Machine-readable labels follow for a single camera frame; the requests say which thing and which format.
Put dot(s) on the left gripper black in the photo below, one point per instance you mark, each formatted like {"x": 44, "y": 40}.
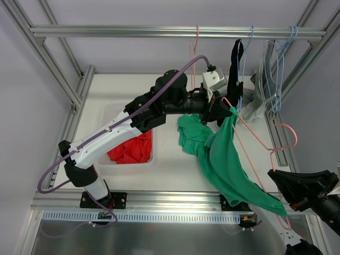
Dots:
{"x": 212, "y": 109}

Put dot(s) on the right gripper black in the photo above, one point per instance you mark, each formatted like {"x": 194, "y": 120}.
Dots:
{"x": 309, "y": 198}

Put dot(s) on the black tank top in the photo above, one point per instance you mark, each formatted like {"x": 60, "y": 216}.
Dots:
{"x": 234, "y": 90}

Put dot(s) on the blue hanger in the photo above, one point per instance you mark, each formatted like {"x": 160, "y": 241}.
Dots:
{"x": 281, "y": 50}
{"x": 274, "y": 68}
{"x": 240, "y": 79}

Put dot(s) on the green tank top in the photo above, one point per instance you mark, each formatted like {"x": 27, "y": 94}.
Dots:
{"x": 220, "y": 163}

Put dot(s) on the red tank top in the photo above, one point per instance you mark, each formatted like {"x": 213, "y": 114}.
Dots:
{"x": 133, "y": 151}

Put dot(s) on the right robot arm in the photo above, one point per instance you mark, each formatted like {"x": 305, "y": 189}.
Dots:
{"x": 291, "y": 241}

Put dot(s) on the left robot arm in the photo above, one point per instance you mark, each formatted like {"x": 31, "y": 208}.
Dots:
{"x": 168, "y": 96}

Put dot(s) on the grey tank top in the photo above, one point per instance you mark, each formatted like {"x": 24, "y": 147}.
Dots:
{"x": 254, "y": 102}

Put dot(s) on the white plastic basket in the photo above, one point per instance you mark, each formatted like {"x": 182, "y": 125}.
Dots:
{"x": 107, "y": 166}

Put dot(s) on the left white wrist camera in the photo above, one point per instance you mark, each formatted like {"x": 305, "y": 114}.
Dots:
{"x": 212, "y": 81}

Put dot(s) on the aluminium hanging rail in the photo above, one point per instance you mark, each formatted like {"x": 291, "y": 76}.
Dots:
{"x": 143, "y": 31}

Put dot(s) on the white slotted cable duct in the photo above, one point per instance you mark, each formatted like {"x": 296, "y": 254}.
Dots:
{"x": 142, "y": 217}

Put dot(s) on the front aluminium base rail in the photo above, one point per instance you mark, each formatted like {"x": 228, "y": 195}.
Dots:
{"x": 143, "y": 201}

